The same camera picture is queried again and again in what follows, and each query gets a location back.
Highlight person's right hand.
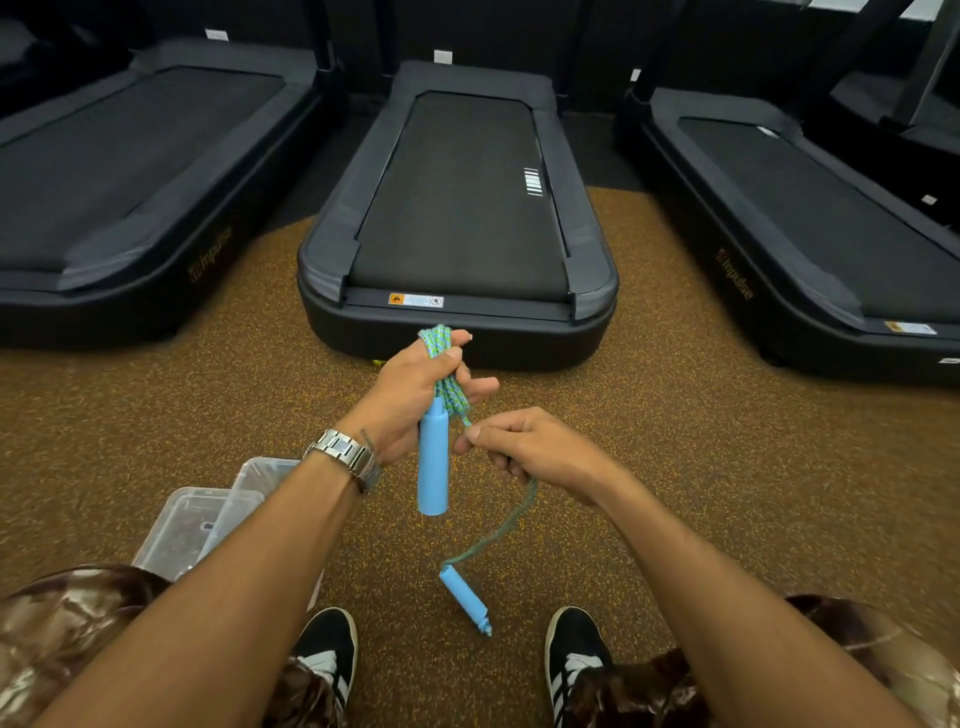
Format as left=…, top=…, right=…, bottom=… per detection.
left=453, top=407, right=624, bottom=508

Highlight brown camouflage shorts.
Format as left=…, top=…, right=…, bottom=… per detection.
left=0, top=563, right=960, bottom=728

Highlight blue jump rope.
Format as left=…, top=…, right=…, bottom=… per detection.
left=416, top=324, right=540, bottom=638

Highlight person's left hand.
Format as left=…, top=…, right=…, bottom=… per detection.
left=335, top=330, right=501, bottom=467

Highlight silver metal wrist watch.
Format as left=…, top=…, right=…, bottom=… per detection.
left=303, top=428, right=384, bottom=495

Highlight person's left forearm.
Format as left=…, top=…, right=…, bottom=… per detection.
left=33, top=444, right=370, bottom=728

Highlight clear plastic storage box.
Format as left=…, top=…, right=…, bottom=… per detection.
left=132, top=486, right=266, bottom=583
left=198, top=456, right=325, bottom=612

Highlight black striped shoe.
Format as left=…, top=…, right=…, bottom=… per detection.
left=288, top=606, right=360, bottom=728
left=543, top=605, right=617, bottom=728

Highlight black striped right shoe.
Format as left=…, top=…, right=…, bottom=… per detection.
left=543, top=605, right=617, bottom=728

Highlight black striped left shoe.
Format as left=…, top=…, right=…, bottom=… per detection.
left=288, top=606, right=360, bottom=728

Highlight black treadmill with white stripes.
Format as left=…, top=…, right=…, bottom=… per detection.
left=296, top=60, right=621, bottom=373

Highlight person's right forearm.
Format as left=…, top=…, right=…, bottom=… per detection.
left=592, top=466, right=928, bottom=728

